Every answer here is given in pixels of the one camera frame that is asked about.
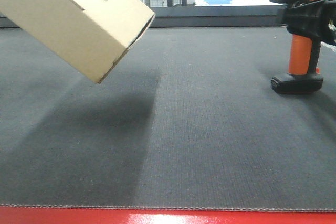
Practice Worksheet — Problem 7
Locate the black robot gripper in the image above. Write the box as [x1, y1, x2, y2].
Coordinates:
[277, 0, 335, 46]

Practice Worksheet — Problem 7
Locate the dark grey conveyor belt mat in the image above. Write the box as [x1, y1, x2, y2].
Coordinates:
[1, 27, 335, 212]

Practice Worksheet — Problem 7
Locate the white background work table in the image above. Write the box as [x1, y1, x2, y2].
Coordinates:
[194, 0, 282, 7]

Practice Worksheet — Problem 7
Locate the orange black barcode scanner gun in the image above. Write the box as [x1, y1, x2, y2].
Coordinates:
[269, 0, 323, 94]

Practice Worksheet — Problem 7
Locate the brown cardboard package box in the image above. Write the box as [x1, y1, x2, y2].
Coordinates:
[1, 0, 155, 83]

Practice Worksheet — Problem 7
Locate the blue tray on table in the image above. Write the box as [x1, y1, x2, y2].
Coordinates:
[203, 0, 232, 5]

